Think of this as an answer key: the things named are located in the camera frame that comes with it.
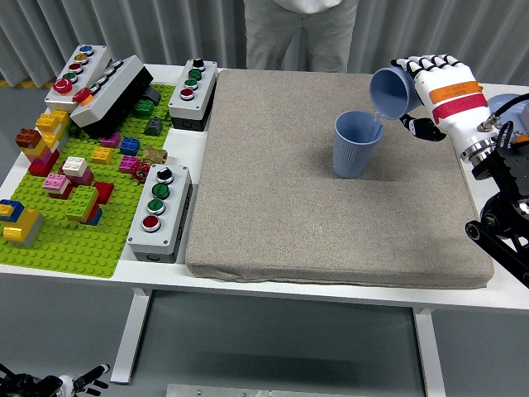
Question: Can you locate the large yellow toy brick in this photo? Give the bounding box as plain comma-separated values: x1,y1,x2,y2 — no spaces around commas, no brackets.
2,208,42,243

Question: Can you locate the green toy brick baseplate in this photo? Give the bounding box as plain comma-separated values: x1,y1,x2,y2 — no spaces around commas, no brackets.
0,84,176,280

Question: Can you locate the white table leg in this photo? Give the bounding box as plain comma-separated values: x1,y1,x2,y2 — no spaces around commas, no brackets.
110,288,152,384
412,308,447,397

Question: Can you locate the blue ribbed cup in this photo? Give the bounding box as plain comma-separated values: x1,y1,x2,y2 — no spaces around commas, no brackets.
332,109,384,179
369,67,422,121

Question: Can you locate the five-button grey control box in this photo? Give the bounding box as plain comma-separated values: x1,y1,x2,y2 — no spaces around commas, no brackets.
44,44,112,113

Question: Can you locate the grey pleated curtain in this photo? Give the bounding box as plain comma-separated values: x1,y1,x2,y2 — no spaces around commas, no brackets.
0,0,529,90

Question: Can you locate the white toy brick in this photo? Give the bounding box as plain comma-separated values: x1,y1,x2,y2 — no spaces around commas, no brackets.
61,156,90,175

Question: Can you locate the four-button grey control box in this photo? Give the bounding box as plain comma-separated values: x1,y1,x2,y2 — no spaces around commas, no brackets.
168,58,219,132
126,164,193,265

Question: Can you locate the brown toy brick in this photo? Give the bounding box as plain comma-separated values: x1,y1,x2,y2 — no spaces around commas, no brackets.
15,128,42,149

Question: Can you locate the person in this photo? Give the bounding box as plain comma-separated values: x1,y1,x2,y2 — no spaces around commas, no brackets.
243,0,360,74

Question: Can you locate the blue plate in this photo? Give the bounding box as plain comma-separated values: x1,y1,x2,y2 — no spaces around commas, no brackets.
486,93,529,125

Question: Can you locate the brass valve with red handle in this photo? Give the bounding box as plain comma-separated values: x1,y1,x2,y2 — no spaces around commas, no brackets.
132,146,169,182

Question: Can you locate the light orange toy brick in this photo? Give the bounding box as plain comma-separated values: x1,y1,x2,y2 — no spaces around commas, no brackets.
21,139,50,161

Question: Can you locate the red toy brick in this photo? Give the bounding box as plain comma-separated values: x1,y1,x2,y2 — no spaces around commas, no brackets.
27,159,60,178
93,182,115,204
47,185,74,201

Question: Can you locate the grey-brown mat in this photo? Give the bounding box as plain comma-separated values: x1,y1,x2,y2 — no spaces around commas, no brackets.
184,68,495,289

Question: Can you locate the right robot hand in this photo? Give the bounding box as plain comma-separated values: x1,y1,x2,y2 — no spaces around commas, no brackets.
390,53,493,152

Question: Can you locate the tilted grey control box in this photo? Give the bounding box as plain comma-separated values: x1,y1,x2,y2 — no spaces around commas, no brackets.
69,55,155,140

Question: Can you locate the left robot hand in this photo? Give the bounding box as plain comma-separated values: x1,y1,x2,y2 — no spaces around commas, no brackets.
12,363,112,397

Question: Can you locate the pink toy brick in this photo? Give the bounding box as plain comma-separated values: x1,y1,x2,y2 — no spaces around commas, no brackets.
42,173,70,193
25,149,61,165

